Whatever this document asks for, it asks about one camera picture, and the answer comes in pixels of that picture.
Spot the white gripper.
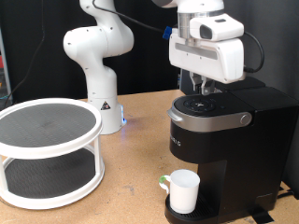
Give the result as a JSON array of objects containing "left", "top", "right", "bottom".
[{"left": 168, "top": 32, "right": 246, "bottom": 96}]

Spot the black Keurig coffee machine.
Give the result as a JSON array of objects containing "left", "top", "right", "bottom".
[{"left": 164, "top": 76, "right": 299, "bottom": 224}]

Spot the grey curtain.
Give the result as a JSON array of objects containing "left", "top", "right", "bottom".
[{"left": 180, "top": 0, "right": 299, "bottom": 200}]

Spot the white mug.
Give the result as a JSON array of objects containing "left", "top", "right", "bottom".
[{"left": 158, "top": 168, "right": 201, "bottom": 215}]

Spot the black curtain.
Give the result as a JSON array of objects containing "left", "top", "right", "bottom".
[{"left": 0, "top": 0, "right": 183, "bottom": 101}]

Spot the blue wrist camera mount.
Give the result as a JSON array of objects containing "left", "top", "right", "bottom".
[{"left": 162, "top": 25, "right": 173, "bottom": 41}]

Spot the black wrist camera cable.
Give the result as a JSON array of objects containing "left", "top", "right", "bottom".
[{"left": 92, "top": 0, "right": 265, "bottom": 75}]

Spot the black power cord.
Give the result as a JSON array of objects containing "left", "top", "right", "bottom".
[{"left": 275, "top": 187, "right": 295, "bottom": 200}]

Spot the white two-tier turntable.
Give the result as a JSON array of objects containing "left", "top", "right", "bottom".
[{"left": 0, "top": 98, "right": 106, "bottom": 210}]

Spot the metal frame post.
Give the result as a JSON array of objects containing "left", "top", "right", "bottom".
[{"left": 178, "top": 68, "right": 185, "bottom": 91}]

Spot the hanging black cable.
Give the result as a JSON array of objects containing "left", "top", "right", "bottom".
[{"left": 7, "top": 0, "right": 45, "bottom": 102}]

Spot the black tape strip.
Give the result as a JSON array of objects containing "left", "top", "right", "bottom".
[{"left": 249, "top": 207, "right": 275, "bottom": 224}]

